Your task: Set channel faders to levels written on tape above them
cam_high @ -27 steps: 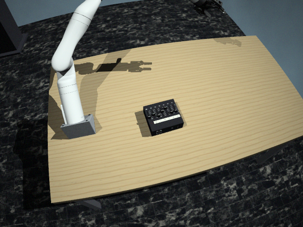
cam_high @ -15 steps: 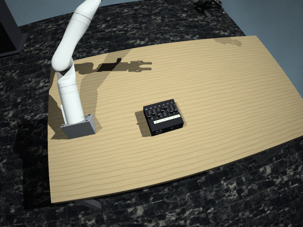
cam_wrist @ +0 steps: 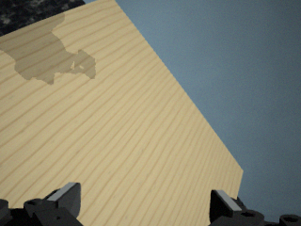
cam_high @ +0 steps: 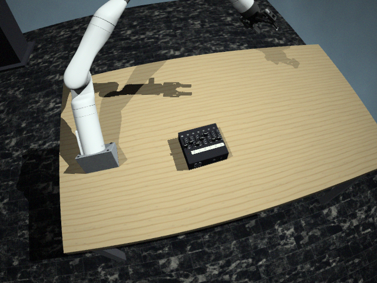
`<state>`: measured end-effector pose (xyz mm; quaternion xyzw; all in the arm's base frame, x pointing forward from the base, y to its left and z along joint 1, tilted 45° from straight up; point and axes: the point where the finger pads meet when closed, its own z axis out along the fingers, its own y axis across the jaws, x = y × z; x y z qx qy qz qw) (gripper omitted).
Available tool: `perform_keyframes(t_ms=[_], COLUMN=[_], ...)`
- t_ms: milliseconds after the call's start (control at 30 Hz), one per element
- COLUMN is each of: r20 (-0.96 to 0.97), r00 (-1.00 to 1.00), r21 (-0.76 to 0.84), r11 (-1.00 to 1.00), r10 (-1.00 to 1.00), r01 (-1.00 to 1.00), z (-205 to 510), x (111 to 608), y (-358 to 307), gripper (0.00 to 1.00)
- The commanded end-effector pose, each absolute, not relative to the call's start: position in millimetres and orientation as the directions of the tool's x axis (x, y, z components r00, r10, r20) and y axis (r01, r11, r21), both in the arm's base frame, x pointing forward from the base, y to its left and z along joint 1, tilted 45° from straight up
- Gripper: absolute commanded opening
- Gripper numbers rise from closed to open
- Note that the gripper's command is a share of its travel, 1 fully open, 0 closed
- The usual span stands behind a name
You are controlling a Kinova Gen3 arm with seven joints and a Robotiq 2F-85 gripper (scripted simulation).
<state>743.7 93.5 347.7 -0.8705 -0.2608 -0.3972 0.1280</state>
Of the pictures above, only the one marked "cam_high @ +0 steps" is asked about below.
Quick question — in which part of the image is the black lighting desk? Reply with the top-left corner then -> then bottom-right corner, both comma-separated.
178,123 -> 229,170

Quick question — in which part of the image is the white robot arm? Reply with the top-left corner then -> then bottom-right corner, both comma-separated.
64,0 -> 254,155

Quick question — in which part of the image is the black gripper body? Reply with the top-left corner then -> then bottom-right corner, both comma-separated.
239,1 -> 264,23

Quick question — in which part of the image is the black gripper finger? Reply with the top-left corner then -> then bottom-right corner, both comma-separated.
255,8 -> 278,31
240,16 -> 260,34

